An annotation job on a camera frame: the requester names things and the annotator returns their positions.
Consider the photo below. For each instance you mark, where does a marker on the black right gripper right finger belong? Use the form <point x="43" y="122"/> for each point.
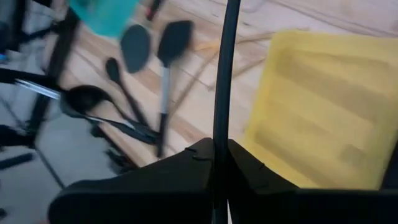
<point x="280" y="205"/>

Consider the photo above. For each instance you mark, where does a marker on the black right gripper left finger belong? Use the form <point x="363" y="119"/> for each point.
<point x="155" y="193"/>

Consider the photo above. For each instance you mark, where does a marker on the golden chopstick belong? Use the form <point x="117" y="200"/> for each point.
<point x="245" y="70"/>
<point x="192" y="84"/>

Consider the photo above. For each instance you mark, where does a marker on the black nylon ladle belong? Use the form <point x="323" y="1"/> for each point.
<point x="84" y="98"/>

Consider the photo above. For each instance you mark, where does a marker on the black nylon serving spoon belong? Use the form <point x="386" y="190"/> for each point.
<point x="112" y="69"/>

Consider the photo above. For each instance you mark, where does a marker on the black slotted turner red mark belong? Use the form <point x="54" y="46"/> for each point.
<point x="135" y="49"/>

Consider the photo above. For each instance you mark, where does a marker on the black nylon turner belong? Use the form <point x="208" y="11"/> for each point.
<point x="225" y="62"/>

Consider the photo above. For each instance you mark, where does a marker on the black solid turner silver neck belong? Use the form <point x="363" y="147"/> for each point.
<point x="174" y="42"/>

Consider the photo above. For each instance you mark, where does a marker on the yellow plastic bin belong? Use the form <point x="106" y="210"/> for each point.
<point x="326" y="109"/>

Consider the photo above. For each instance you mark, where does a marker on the teal plastic bin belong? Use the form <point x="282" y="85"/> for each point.
<point x="102" y="15"/>

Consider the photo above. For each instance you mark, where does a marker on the black aluminium table frame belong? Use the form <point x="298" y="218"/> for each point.
<point x="59" y="53"/>

